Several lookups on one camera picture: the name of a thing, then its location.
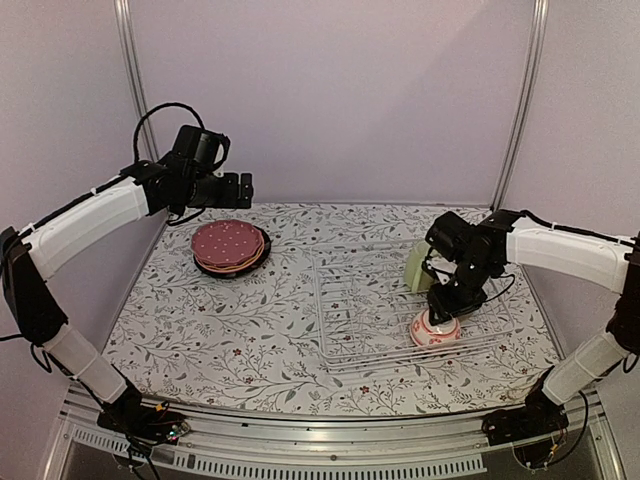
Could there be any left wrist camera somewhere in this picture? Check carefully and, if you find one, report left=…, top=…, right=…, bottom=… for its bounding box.
left=171, top=125, right=231, bottom=173

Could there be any maroon polka dot plate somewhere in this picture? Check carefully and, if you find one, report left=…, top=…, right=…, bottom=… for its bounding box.
left=191, top=220, right=264, bottom=267

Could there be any yellow polka dot plate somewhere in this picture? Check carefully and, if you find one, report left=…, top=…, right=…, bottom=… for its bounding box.
left=191, top=234, right=264, bottom=272

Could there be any left aluminium frame post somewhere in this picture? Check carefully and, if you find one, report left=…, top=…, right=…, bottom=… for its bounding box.
left=113, top=0, right=160, bottom=161

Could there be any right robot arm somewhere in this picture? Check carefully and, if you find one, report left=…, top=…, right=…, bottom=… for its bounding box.
left=425, top=210, right=639, bottom=436

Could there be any red patterned white bowl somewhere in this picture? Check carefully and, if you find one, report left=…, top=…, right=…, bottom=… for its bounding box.
left=409, top=309, right=461, bottom=347

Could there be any floral tablecloth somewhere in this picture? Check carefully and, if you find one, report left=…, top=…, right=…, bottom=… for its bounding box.
left=104, top=204, right=558, bottom=416

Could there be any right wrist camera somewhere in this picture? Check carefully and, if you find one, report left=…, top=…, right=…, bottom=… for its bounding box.
left=425, top=211, right=474, bottom=262

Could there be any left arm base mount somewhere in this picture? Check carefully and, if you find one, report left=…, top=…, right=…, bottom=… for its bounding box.
left=97, top=399, right=191, bottom=446

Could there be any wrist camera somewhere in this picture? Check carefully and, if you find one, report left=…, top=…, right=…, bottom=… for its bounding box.
left=171, top=125, right=231, bottom=173
left=425, top=211, right=474, bottom=262

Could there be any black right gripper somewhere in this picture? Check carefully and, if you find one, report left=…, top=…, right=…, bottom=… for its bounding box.
left=428, top=256, right=496, bottom=324

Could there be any aluminium frame post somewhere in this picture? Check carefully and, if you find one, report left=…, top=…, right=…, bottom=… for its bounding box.
left=113, top=0, right=160, bottom=161
left=490, top=0, right=549, bottom=210

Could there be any white wire dish rack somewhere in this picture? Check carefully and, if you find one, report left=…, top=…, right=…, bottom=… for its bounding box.
left=311, top=240, right=515, bottom=370

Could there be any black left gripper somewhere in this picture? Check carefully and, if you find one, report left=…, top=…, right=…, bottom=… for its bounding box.
left=186, top=171, right=255, bottom=208

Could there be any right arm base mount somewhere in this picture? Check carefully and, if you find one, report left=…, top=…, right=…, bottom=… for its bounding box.
left=481, top=401, right=569, bottom=446

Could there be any aluminium front rail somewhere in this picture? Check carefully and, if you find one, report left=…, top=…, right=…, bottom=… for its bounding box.
left=40, top=387, right=629, bottom=479

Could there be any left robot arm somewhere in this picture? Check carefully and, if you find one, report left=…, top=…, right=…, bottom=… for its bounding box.
left=1, top=155, right=254, bottom=434

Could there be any light green mug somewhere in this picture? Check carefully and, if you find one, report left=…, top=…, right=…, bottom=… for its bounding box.
left=403, top=240, right=439, bottom=293

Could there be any black rimmed white plate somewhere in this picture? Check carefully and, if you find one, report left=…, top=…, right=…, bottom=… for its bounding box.
left=193, top=228, right=272, bottom=280

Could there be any right aluminium frame post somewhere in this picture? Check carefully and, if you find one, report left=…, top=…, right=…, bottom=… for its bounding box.
left=490, top=0, right=549, bottom=210

